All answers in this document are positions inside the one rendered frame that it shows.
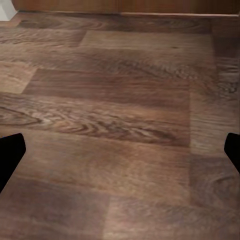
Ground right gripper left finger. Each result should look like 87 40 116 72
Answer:
0 133 26 193

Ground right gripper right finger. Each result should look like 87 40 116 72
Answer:
224 133 240 172

